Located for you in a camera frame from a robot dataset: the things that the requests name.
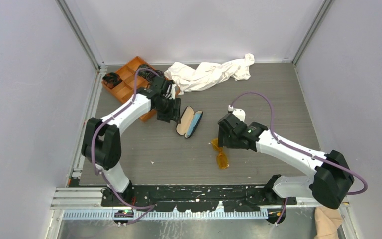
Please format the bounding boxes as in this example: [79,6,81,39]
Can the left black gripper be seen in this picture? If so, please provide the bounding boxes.
[154,96,180,124]

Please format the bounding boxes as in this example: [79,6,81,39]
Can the black glasses case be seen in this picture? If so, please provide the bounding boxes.
[176,106,202,138]

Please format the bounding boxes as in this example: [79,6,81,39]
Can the orange sunglasses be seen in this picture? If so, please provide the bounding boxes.
[210,138,229,169]

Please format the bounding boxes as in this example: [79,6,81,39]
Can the blue cleaning cloth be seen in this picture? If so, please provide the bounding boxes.
[185,111,203,138]

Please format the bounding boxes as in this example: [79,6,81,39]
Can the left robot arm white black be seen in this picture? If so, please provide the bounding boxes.
[81,77,181,206]

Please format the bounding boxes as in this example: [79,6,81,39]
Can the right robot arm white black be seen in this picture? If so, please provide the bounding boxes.
[218,113,354,209]

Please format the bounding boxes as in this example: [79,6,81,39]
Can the white crumpled cloth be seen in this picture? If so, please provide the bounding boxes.
[164,53,255,95]

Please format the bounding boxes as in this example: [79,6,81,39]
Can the black coiled item middle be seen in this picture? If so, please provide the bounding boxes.
[144,70,165,84]

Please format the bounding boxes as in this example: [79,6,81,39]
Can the black coiled item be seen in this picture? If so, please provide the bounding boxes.
[102,72,122,89]
[144,70,165,84]
[137,64,155,75]

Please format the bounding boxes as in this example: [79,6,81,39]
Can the orange compartment tray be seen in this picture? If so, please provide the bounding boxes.
[102,56,179,122]

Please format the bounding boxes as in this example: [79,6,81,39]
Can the black coiled item top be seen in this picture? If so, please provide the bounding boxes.
[137,64,155,75]

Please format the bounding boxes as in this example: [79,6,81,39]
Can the black coiled item far left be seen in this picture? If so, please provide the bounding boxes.
[102,72,122,89]

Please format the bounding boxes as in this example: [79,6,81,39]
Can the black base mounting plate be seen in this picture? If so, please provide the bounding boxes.
[121,185,285,213]

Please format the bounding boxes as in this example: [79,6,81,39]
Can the beige cloth bottom right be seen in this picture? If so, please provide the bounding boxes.
[314,207,343,239]

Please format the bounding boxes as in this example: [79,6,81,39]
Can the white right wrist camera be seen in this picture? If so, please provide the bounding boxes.
[228,105,246,122]

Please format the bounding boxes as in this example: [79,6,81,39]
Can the white slotted cable duct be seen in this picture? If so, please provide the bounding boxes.
[62,209,268,220]

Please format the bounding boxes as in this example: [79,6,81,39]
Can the aluminium frame rail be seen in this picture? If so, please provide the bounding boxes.
[50,64,107,210]

